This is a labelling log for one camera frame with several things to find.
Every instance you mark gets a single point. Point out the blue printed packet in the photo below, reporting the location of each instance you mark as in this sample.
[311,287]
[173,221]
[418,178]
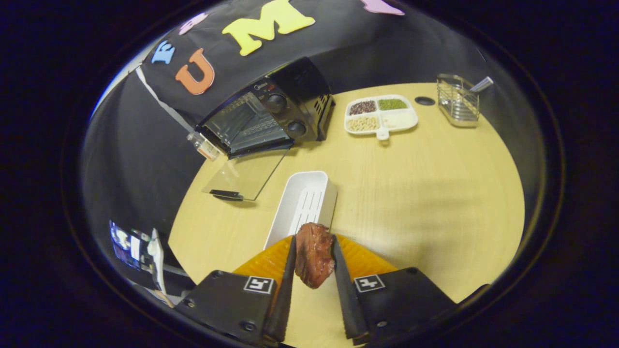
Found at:
[125,246]

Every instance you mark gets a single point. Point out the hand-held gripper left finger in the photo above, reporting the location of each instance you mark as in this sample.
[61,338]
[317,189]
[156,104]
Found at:
[285,299]

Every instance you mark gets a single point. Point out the white rectangular tray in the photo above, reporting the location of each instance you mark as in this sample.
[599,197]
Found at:
[302,203]

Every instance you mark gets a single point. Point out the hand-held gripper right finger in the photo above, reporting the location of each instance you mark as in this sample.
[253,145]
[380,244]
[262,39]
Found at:
[346,299]

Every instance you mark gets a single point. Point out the white plastic object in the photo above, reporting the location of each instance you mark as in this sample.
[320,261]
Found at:
[155,256]

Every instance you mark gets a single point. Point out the red meat piece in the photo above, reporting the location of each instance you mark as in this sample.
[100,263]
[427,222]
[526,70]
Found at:
[314,256]

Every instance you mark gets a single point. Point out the white divided bean tray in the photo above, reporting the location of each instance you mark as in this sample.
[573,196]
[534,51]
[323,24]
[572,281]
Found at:
[382,121]

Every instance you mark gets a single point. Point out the black toaster oven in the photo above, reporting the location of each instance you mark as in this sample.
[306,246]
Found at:
[285,101]

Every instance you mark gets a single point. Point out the clear plastic bottle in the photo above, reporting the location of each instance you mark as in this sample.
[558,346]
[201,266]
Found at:
[205,147]

